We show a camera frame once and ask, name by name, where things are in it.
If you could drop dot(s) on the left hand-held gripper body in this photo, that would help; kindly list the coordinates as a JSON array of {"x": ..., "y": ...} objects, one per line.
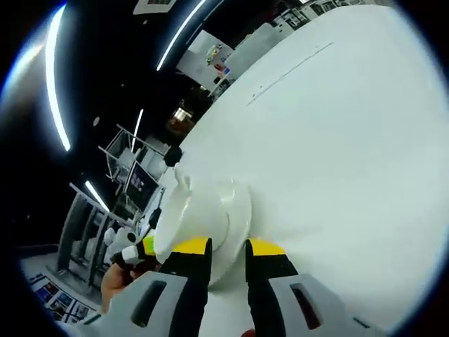
[{"x": 117, "y": 238}]

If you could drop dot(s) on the short ceiling light strip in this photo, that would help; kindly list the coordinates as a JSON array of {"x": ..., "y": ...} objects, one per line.
[
  {"x": 137, "y": 123},
  {"x": 96, "y": 195}
]

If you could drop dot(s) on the person's right hand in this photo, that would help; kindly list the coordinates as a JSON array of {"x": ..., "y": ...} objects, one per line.
[{"x": 250, "y": 333}]

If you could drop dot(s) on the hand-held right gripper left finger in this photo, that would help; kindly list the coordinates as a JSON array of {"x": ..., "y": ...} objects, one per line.
[{"x": 191, "y": 277}]

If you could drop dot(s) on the tall white shelf rack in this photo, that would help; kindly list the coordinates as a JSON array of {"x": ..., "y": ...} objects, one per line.
[{"x": 87, "y": 231}]

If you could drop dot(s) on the white coffee cup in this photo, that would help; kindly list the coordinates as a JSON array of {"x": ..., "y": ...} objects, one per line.
[{"x": 193, "y": 221}]

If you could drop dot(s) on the white coffee tray saucer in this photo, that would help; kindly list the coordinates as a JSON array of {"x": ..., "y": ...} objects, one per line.
[{"x": 238, "y": 217}]

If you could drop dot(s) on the long ceiling light strip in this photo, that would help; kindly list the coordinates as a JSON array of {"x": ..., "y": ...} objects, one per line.
[{"x": 56, "y": 80}]

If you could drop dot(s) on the wall poster with pictures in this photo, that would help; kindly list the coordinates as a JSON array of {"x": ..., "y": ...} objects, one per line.
[{"x": 61, "y": 300}]

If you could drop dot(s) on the white tabletop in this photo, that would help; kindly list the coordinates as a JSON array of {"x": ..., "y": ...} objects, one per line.
[{"x": 333, "y": 168}]

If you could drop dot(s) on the shelf with colourful items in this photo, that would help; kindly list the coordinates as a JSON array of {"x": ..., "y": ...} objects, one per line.
[{"x": 217, "y": 56}]

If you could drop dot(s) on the ceiling air conditioner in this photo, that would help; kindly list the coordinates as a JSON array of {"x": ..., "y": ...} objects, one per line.
[{"x": 154, "y": 5}]

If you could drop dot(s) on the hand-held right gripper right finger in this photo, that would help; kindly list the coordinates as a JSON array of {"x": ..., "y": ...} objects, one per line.
[{"x": 266, "y": 270}]

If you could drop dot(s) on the person's left hand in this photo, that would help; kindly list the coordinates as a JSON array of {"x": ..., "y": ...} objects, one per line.
[{"x": 114, "y": 284}]

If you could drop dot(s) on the white metal shelf rack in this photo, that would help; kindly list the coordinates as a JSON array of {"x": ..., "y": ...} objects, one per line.
[{"x": 129, "y": 151}]

